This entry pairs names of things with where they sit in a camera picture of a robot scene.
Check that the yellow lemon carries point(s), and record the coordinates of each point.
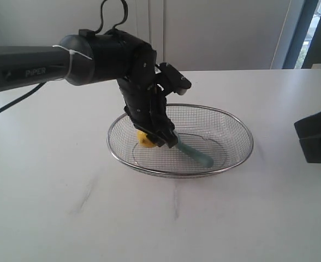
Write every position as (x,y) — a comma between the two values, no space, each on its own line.
(143,140)

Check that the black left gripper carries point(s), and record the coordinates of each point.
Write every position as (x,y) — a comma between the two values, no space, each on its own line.
(145,106)

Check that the teal handled vegetable peeler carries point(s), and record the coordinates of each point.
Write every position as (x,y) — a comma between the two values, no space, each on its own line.
(199,157)

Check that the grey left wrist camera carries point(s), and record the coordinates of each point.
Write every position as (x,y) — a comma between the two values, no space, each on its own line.
(172,80)

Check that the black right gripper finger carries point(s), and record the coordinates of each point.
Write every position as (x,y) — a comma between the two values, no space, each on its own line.
(308,126)
(311,147)

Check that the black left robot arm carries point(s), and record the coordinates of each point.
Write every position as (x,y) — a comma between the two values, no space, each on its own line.
(115,54)

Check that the oval metal wire mesh basket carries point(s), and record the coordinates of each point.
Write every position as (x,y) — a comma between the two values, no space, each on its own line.
(214,132)

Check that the white cable tie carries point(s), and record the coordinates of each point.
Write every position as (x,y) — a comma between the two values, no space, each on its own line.
(71,57)

